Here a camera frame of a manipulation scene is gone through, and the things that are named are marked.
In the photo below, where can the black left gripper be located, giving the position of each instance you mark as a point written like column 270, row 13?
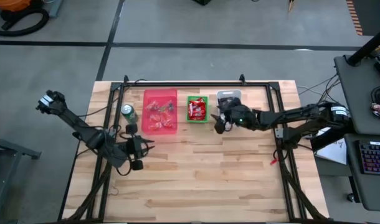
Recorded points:
column 136, row 147

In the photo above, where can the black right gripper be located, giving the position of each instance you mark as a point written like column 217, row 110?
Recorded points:
column 240, row 115

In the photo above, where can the brown Hershey's chocolate bar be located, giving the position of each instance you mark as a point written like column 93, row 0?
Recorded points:
column 223, row 101

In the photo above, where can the red KitKat candy bar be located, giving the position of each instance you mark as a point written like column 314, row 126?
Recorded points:
column 197, row 115
column 202, row 112
column 192, row 111
column 197, row 100

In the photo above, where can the clear bag green gummy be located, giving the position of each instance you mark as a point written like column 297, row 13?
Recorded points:
column 163, row 109

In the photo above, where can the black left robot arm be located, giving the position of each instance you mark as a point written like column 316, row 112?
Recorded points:
column 84, row 130

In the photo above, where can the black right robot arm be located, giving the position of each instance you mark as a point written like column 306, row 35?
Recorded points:
column 302, row 113

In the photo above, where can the white plastic bin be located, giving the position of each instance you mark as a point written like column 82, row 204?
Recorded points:
column 229, row 93

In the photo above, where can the green plastic basket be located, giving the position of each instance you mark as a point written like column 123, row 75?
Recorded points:
column 197, row 121

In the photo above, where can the green Sprite can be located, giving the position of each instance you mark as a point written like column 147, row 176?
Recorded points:
column 130, row 114

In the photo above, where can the pink plastic bin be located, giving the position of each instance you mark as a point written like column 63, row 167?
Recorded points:
column 159, row 93

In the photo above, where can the small red clip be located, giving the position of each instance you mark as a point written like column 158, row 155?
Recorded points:
column 273, row 161

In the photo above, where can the black desk leg bar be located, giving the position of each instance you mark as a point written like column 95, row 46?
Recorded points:
column 330, row 138

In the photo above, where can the black stand foot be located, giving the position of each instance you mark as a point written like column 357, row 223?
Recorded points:
column 202, row 2

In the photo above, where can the white paper sheet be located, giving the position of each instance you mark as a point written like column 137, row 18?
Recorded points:
column 334, row 152

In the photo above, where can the yellow pointed stick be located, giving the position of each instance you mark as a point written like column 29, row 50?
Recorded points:
column 291, row 4

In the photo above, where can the grey metal cart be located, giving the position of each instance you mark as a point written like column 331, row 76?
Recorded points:
column 15, row 148

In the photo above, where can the grey side desk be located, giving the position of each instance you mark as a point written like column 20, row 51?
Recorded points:
column 355, row 93

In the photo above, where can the black caster wheel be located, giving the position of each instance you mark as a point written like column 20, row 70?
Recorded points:
column 351, row 197

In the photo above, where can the backlit black keyboard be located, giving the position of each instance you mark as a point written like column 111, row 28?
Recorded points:
column 375, row 158

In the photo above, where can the black slanted pole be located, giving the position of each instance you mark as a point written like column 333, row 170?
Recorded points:
column 369, row 46

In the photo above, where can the grey vacuum wand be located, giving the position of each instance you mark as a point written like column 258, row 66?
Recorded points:
column 55, row 7

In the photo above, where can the grey keyboard desk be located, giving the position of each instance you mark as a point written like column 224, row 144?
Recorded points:
column 370, row 193

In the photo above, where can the black hazard-striped mat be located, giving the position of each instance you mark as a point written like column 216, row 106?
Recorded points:
column 373, row 15

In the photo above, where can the orange shop vacuum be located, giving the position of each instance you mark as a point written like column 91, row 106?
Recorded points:
column 12, row 4

